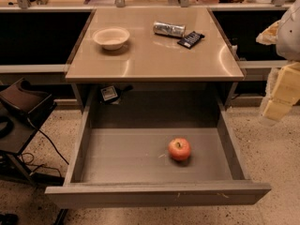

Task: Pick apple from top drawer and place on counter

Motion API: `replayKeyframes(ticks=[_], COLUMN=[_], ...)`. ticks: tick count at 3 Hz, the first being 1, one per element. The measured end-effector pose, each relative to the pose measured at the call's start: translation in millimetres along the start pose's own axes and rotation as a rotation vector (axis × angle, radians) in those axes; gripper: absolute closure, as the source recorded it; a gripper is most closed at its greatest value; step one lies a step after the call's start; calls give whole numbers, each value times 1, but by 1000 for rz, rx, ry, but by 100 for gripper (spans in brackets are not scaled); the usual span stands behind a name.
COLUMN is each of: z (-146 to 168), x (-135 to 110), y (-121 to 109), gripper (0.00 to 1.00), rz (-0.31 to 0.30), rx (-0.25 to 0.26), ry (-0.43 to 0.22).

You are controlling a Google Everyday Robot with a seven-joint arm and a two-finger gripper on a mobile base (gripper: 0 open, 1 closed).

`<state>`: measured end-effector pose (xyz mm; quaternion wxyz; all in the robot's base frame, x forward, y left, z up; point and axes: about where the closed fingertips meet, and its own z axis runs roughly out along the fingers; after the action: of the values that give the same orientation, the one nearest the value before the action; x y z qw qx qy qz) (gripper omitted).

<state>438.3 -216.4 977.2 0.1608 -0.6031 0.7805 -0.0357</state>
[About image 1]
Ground grey counter cabinet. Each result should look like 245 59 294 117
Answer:
66 7 244 119

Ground red apple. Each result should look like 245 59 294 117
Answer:
168 138 191 161

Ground small label tag device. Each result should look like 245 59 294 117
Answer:
100 86 118 101

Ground black cable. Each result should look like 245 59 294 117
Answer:
18 119 69 176

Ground white bowl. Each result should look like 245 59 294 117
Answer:
92 27 130 51

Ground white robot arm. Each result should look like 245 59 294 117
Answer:
256 0 300 126

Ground open grey drawer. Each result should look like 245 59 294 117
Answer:
46 108 271 208

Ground dark snack packet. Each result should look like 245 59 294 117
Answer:
177 31 205 49

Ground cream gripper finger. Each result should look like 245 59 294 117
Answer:
256 21 279 45
262 62 300 122

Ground silver crushed can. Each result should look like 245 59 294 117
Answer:
153 22 186 38

